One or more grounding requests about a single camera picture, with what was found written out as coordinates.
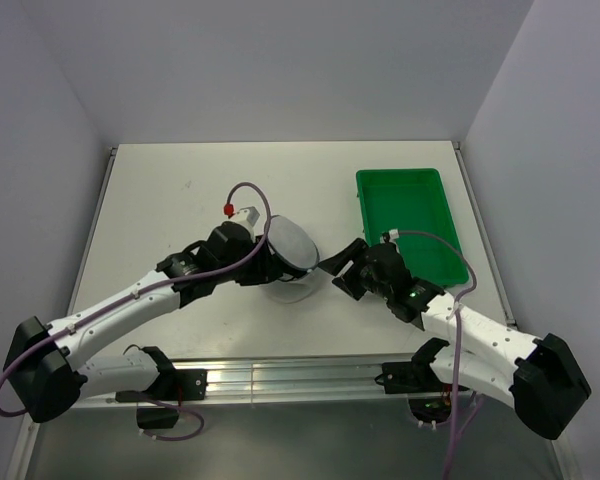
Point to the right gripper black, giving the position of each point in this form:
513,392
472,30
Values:
336,262

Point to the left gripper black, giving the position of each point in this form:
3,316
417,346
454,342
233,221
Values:
264,268

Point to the white mesh laundry bag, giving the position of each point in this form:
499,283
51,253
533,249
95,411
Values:
298,257

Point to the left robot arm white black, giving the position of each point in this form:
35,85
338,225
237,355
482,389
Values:
52,366

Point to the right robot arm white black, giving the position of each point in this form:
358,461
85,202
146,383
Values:
539,378

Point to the green plastic tray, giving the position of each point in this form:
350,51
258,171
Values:
414,200

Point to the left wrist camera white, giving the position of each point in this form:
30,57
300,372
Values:
247,216

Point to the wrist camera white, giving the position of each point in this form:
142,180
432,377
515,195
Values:
390,236
247,216

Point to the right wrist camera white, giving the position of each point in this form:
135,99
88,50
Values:
390,236

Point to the aluminium mounting rail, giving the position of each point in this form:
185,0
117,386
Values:
314,379

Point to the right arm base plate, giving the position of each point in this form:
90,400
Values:
410,377

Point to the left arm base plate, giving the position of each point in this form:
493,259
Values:
178,385

